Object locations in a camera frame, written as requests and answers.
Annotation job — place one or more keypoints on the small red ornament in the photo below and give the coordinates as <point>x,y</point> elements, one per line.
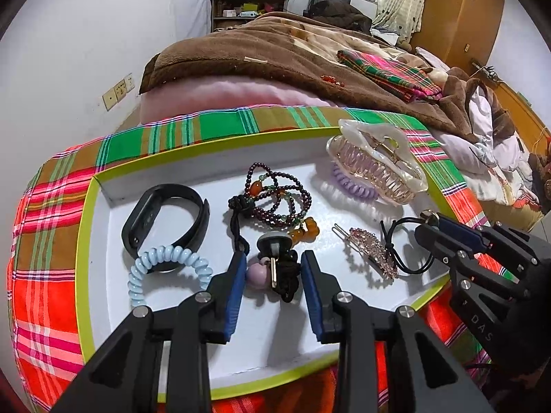
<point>332,80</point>

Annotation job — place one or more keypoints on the wooden headboard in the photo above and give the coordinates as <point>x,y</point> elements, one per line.
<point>518,109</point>

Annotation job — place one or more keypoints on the black fitness band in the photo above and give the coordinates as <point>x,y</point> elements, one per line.
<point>142,215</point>

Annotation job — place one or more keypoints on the patterned cream curtain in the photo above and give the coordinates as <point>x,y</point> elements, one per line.
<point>402,0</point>

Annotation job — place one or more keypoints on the brown fleece blanket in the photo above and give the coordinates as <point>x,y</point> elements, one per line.
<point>258,64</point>

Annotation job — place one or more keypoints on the yellow-green shallow cardboard box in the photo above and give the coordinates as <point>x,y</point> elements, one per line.
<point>193,180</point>

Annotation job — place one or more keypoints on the pink quilt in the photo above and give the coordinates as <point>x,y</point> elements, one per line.
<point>215,94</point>

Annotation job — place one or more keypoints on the white floral quilt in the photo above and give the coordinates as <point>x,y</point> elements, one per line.
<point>486,155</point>

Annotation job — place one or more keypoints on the pearl white hair claw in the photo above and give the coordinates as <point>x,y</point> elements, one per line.
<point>400,172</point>

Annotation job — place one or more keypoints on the rhinestone hair clip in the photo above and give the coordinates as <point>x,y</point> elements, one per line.
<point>370,246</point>

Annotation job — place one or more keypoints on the dark jacket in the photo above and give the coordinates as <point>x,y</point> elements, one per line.
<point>340,15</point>

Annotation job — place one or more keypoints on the wooden wardrobe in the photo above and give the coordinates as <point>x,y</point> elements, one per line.
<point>460,13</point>

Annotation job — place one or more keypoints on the cream wall socket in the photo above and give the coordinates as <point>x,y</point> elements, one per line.
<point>111,98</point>
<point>125,84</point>

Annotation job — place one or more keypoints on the bright plaid cloth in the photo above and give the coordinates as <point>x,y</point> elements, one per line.
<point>43,223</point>

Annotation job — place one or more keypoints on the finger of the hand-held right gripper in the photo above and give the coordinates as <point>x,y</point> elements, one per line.
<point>434,243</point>
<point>460,229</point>

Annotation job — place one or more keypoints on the folded plaid cloth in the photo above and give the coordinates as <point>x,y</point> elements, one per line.
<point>387,73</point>

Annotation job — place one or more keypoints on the wooden corner shelf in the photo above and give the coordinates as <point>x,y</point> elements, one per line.
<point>224,13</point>

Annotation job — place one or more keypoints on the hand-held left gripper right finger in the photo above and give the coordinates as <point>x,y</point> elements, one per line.
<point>311,297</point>

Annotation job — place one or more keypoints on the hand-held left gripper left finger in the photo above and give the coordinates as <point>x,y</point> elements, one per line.
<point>230,297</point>

